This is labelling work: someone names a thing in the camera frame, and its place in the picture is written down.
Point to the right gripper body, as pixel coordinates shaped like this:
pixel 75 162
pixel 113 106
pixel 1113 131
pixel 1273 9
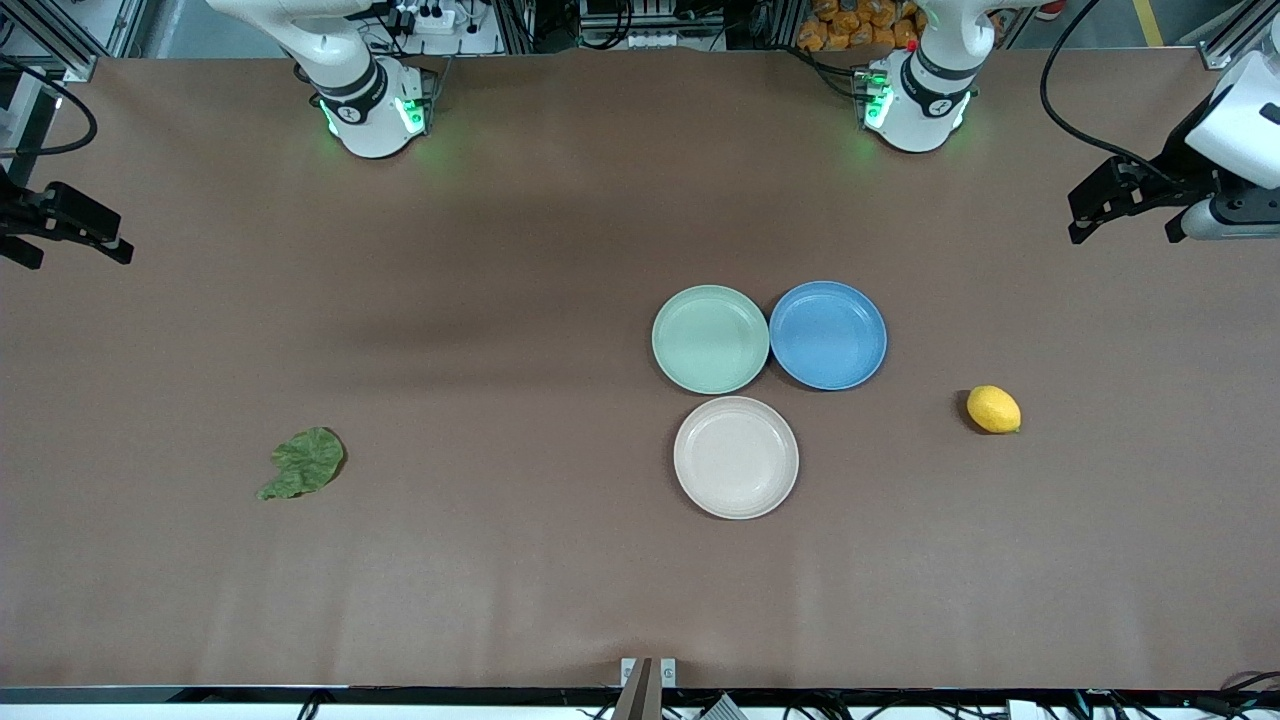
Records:
pixel 18 216

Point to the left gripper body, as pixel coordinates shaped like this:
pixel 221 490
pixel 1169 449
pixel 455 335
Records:
pixel 1178 180

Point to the yellow lemon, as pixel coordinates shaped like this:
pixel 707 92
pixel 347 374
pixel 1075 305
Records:
pixel 993 410

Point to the green lettuce leaf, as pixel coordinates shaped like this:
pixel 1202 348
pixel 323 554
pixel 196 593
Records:
pixel 305 462

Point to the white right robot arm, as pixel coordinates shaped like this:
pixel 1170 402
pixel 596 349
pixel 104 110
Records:
pixel 365 100

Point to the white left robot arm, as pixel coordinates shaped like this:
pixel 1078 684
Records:
pixel 925 100

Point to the blue plate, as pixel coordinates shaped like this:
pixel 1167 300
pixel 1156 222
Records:
pixel 828 336

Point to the bag of oranges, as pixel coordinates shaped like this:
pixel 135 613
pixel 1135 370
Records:
pixel 850 25

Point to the light green plate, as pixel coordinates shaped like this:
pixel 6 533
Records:
pixel 710 340

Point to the white power strip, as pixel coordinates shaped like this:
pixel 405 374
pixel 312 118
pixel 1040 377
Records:
pixel 440 22

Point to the beige plate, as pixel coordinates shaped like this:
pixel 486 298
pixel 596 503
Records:
pixel 736 458

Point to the aluminium frame profile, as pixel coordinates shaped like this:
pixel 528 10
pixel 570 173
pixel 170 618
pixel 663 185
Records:
pixel 1235 35
pixel 60 35

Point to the metal bracket with brown post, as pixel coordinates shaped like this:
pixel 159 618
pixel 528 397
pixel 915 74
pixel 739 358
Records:
pixel 640 690

